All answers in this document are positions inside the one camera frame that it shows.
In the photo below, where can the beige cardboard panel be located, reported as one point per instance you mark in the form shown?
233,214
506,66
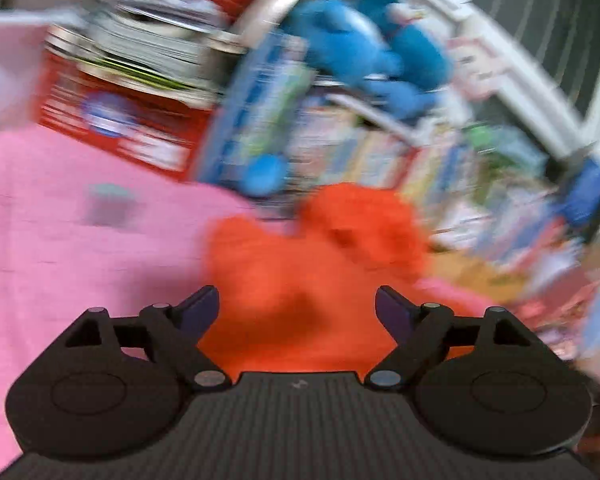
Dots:
280,10

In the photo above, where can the small teal grey toy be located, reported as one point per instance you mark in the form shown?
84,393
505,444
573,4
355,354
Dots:
107,205

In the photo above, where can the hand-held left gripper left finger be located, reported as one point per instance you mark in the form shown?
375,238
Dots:
200,307

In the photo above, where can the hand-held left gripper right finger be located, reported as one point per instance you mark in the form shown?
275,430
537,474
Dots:
395,312

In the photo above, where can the large white paper sheet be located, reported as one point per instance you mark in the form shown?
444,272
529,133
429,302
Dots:
5,75

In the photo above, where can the stack of papers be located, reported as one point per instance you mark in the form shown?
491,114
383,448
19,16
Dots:
145,45

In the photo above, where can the pink rabbit-print blanket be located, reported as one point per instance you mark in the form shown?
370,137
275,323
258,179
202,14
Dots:
80,270

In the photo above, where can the red plastic crate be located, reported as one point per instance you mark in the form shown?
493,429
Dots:
65,95

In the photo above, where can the row of books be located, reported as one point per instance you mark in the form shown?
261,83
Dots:
370,155

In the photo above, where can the round blue plush ball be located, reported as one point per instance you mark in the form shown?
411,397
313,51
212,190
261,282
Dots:
265,175

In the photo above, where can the orange puffer jacket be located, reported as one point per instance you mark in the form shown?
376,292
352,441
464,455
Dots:
305,285

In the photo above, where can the small blue plush toy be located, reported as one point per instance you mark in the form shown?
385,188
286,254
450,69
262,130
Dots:
420,60

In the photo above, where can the blue box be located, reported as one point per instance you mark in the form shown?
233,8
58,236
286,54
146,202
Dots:
585,195

